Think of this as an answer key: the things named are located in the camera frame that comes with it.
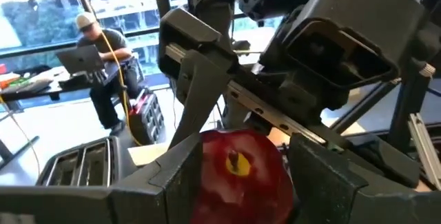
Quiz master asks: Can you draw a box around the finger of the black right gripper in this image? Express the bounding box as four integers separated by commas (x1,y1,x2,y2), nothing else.
168,49,236,149
330,134,422,189

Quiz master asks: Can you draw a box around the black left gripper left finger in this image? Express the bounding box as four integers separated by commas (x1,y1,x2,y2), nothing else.
0,132,205,224

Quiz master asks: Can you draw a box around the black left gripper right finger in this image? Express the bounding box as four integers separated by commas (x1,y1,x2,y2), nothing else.
288,133,441,224

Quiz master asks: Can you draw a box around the red apple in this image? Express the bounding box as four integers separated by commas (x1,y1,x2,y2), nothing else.
189,129,296,224

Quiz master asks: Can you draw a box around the black toaster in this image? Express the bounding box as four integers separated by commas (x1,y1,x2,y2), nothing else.
36,136,139,187

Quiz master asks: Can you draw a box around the black and red case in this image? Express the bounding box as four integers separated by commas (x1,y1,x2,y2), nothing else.
127,88,166,145

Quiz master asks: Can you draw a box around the person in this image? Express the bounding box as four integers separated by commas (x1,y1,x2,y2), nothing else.
74,11,141,137

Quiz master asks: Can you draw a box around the grey laptop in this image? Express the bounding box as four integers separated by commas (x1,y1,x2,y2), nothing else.
54,43,106,77

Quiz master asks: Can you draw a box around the black metal stand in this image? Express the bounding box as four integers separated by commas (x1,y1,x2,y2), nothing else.
0,136,41,170

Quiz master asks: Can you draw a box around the black desk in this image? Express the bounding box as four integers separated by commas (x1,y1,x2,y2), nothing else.
0,57,139,103

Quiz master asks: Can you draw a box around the grey keyboard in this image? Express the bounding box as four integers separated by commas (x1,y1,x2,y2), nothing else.
2,78,53,94

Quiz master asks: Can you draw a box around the aluminium extrusion rail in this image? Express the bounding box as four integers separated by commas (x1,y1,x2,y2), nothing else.
407,112,441,191

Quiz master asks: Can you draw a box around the black diagonal frame strut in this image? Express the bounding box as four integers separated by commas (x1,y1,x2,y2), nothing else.
330,81,392,136

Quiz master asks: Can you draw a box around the black vertical rig post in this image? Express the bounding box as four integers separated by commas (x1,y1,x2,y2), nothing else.
387,54,441,144

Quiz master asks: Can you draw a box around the hanging yellow cable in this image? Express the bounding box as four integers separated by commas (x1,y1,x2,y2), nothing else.
91,20,142,147

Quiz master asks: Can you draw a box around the right wrist camera housing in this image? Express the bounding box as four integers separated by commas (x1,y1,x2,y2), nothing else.
260,0,430,92

